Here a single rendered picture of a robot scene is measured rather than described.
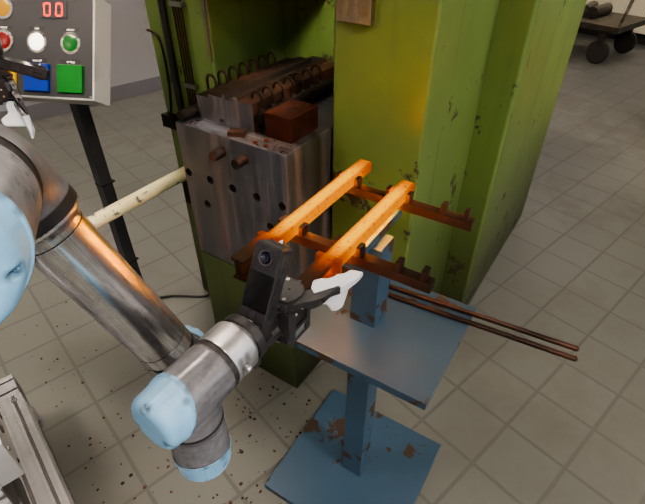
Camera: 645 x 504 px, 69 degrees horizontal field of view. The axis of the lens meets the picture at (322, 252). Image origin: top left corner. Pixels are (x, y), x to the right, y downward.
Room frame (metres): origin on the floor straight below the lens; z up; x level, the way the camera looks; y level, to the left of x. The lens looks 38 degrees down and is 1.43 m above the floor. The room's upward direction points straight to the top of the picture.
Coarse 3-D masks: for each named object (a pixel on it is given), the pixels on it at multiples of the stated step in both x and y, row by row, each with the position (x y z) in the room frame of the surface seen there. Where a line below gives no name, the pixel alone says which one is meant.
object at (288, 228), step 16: (352, 176) 0.90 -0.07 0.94; (320, 192) 0.83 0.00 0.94; (336, 192) 0.83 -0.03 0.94; (304, 208) 0.77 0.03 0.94; (320, 208) 0.78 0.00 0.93; (288, 224) 0.72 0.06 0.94; (256, 240) 0.65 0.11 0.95; (288, 240) 0.69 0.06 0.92; (240, 256) 0.61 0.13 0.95; (240, 272) 0.60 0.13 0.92
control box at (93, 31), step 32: (32, 0) 1.44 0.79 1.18; (64, 0) 1.43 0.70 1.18; (96, 0) 1.43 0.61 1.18; (32, 32) 1.40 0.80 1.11; (64, 32) 1.39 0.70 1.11; (96, 32) 1.39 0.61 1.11; (64, 64) 1.35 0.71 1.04; (96, 64) 1.35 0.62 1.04; (32, 96) 1.32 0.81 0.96; (64, 96) 1.31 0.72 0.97; (96, 96) 1.30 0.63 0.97
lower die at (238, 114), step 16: (272, 64) 1.56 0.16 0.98; (288, 64) 1.52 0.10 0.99; (320, 64) 1.51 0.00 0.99; (240, 80) 1.37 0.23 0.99; (256, 80) 1.34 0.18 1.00; (288, 80) 1.36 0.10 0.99; (304, 80) 1.37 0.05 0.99; (208, 96) 1.26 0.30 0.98; (224, 96) 1.22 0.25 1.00; (240, 96) 1.21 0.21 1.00; (256, 96) 1.23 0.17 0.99; (288, 96) 1.30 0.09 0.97; (320, 96) 1.43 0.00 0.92; (208, 112) 1.26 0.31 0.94; (224, 112) 1.23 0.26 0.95; (240, 112) 1.20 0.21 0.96; (256, 112) 1.18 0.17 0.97; (256, 128) 1.18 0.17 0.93
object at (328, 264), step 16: (400, 192) 0.83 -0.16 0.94; (384, 208) 0.77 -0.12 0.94; (368, 224) 0.72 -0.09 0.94; (352, 240) 0.67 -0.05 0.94; (320, 256) 0.61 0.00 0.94; (336, 256) 0.62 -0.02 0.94; (304, 272) 0.58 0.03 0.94; (320, 272) 0.58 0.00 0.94; (336, 272) 0.60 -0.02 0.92; (304, 288) 0.54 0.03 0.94
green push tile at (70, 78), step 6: (60, 66) 1.34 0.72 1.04; (66, 66) 1.34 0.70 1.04; (72, 66) 1.33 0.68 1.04; (78, 66) 1.33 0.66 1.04; (60, 72) 1.33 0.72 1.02; (66, 72) 1.33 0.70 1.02; (72, 72) 1.33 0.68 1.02; (78, 72) 1.32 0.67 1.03; (60, 78) 1.32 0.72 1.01; (66, 78) 1.32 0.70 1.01; (72, 78) 1.32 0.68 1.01; (78, 78) 1.32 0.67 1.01; (60, 84) 1.32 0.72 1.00; (66, 84) 1.31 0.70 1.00; (72, 84) 1.31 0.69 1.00; (78, 84) 1.31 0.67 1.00; (60, 90) 1.31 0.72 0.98; (66, 90) 1.30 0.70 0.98; (72, 90) 1.30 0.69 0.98; (78, 90) 1.30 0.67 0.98
